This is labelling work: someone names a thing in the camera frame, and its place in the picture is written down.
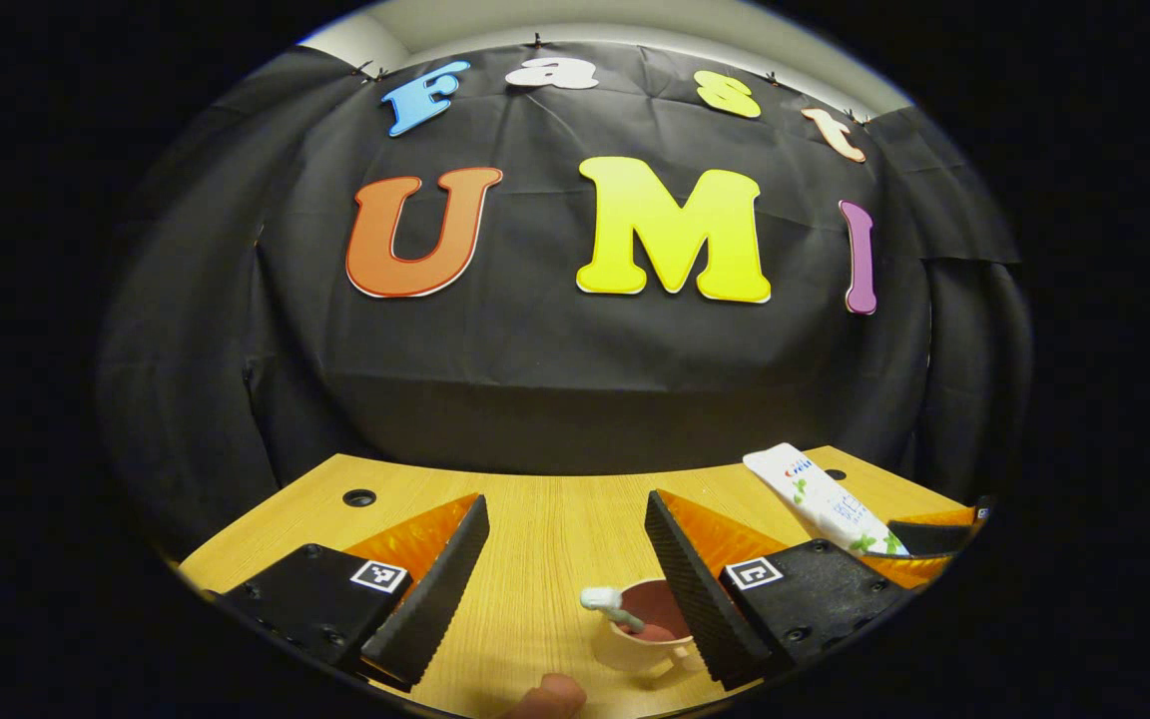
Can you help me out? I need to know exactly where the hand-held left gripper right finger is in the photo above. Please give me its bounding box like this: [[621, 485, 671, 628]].
[[643, 488, 913, 692]]

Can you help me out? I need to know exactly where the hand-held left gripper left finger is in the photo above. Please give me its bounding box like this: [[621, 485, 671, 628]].
[[206, 491, 492, 692]]

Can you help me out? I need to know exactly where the pale green toothbrush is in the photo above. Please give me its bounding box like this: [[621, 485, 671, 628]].
[[579, 586, 648, 635]]

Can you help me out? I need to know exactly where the beige cup with brown inside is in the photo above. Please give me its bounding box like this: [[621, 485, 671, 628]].
[[590, 577, 704, 681]]

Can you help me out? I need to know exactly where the white toothpaste tube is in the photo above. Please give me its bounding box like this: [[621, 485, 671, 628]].
[[743, 442, 910, 558]]

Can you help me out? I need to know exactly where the wooden desktop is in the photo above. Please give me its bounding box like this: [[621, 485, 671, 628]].
[[176, 446, 975, 719]]

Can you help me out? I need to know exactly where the black backdrop cloth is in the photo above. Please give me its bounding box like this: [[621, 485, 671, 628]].
[[96, 40, 1033, 560]]

